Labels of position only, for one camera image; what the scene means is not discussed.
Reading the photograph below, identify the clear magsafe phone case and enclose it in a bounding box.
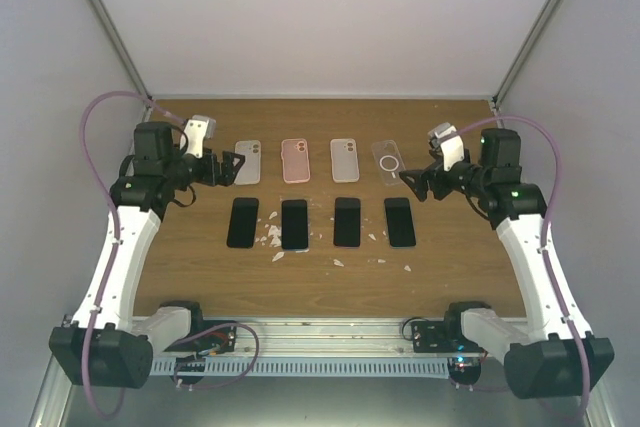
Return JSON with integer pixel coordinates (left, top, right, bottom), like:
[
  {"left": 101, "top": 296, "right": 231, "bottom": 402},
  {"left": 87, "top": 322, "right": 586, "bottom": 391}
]
[{"left": 371, "top": 140, "right": 405, "bottom": 186}]

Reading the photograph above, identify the bare black phone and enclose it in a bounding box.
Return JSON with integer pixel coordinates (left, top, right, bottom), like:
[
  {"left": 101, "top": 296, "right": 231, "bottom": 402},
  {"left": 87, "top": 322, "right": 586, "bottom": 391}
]
[{"left": 384, "top": 197, "right": 416, "bottom": 248}]

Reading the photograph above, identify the cream cased phone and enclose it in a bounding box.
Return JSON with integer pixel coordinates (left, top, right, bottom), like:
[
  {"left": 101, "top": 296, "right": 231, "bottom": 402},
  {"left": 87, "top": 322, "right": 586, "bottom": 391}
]
[{"left": 330, "top": 138, "right": 360, "bottom": 183}]

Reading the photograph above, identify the purple phone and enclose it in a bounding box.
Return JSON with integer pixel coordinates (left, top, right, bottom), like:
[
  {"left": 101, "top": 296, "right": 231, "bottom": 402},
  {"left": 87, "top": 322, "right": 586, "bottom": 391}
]
[{"left": 333, "top": 197, "right": 361, "bottom": 248}]

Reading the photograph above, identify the blue phone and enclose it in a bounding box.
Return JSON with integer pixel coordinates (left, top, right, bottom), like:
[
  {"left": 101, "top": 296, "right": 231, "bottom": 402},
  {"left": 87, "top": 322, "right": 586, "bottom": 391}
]
[{"left": 281, "top": 199, "right": 309, "bottom": 251}]

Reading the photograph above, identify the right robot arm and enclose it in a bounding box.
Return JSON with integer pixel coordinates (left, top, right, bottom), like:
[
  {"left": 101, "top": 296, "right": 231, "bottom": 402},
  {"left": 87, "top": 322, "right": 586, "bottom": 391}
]
[{"left": 420, "top": 123, "right": 614, "bottom": 399}]

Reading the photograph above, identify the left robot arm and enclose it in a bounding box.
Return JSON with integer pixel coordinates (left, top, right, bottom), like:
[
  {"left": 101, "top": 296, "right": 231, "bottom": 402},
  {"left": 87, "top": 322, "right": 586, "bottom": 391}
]
[{"left": 49, "top": 116, "right": 244, "bottom": 390}]

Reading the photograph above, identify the white debris pile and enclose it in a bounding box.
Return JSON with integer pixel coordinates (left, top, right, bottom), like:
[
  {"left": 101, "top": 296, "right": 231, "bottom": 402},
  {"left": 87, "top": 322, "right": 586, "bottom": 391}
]
[{"left": 254, "top": 211, "right": 285, "bottom": 263}]

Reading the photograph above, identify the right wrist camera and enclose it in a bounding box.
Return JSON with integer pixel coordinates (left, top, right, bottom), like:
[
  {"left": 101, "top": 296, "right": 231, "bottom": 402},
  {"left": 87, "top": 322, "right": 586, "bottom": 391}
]
[{"left": 428, "top": 122, "right": 465, "bottom": 172}]

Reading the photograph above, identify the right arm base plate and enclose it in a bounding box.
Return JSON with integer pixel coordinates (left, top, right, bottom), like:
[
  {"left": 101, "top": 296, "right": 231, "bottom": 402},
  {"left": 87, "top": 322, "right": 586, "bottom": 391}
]
[{"left": 400, "top": 317, "right": 484, "bottom": 355}]

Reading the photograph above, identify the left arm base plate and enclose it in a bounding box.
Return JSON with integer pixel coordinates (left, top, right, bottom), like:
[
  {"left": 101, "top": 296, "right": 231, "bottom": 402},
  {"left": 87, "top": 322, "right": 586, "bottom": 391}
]
[{"left": 166, "top": 320, "right": 236, "bottom": 355}]

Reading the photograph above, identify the aluminium front rail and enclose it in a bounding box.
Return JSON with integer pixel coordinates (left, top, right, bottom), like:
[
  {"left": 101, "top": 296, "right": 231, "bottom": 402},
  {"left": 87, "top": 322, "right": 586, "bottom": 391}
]
[{"left": 129, "top": 315, "right": 526, "bottom": 361}]

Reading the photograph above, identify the slotted cable duct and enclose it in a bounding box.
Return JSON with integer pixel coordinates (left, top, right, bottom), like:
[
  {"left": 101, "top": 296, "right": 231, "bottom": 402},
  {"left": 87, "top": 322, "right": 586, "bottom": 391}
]
[{"left": 151, "top": 357, "right": 449, "bottom": 379}]

